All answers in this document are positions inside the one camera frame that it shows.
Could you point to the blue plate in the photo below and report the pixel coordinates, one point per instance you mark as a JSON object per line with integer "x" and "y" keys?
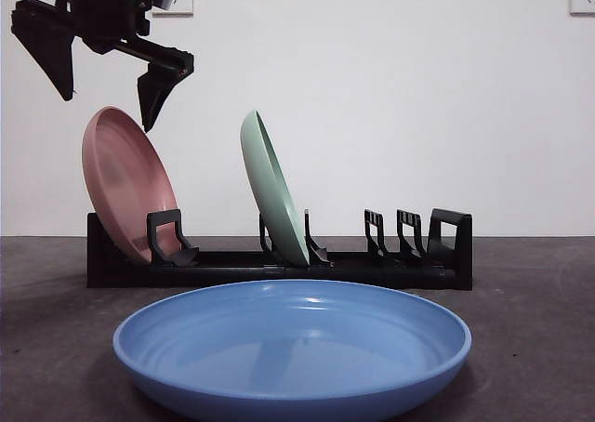
{"x": 279, "y": 347}

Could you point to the pink plate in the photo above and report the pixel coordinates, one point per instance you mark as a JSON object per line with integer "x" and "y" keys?
{"x": 125, "y": 185}

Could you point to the green plate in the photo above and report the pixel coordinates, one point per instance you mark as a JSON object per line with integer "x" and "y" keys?
{"x": 269, "y": 189}

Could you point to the black plate rack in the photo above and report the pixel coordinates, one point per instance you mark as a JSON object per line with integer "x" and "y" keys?
{"x": 139, "y": 278}

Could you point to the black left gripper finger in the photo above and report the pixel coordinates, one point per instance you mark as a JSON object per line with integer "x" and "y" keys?
{"x": 155, "y": 92}
{"x": 53, "y": 55}

